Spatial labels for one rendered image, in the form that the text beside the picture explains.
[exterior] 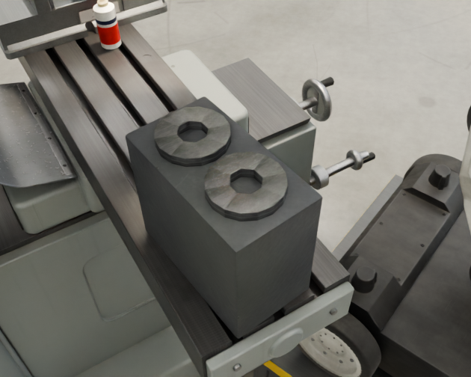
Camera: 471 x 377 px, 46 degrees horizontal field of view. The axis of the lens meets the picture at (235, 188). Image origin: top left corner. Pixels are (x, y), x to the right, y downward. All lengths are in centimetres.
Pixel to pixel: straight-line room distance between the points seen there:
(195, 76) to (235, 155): 65
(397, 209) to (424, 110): 127
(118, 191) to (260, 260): 34
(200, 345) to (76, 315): 67
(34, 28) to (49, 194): 34
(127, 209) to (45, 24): 49
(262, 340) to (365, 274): 45
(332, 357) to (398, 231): 31
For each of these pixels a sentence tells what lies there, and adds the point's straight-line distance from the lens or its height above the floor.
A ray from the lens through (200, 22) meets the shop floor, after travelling 303.
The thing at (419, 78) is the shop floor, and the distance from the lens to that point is 273.
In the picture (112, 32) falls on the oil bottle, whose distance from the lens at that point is 115.
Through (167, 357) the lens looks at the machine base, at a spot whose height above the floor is 20.
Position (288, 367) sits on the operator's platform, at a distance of 129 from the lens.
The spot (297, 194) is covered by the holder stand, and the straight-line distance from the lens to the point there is 60.
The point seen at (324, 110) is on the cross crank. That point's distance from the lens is 146.
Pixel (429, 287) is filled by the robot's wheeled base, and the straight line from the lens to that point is 125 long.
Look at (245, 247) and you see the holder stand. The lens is 56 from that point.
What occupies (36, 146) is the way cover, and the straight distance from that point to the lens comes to 109.
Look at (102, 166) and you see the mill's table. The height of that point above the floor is 94.
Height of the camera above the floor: 158
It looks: 48 degrees down
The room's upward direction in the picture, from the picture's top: 1 degrees counter-clockwise
